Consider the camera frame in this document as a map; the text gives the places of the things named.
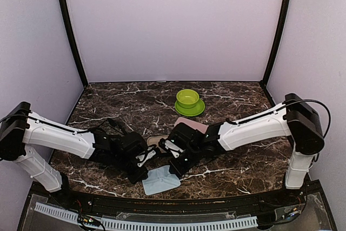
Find green bowl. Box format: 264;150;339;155
176;89;199;108

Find black front rail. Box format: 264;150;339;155
29;181;322;218

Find black sunglasses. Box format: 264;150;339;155
96;117;128;135

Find pink glasses case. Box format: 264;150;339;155
174;117;208;134

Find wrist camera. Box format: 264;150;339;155
136;147;156;167
158;138;184;158

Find green plate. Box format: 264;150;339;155
175;99;205;117

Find black frame post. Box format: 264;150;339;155
58;0;89;88
262;0;290;86

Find blue cleaning cloth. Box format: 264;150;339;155
142;165;181;195

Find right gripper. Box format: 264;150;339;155
168;144;203;177

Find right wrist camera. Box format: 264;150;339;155
158;138;184;158

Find black glasses case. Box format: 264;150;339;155
147;135;168;154

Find right black frame post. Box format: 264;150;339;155
262;0;290;86

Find white slotted cable duct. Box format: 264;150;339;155
34;202;258;230

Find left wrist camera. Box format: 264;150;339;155
136;147;156;167

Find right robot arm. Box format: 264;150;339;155
159;93;328;206

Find left black frame post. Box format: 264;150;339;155
58;0;89;88

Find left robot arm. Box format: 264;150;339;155
1;102;156;207

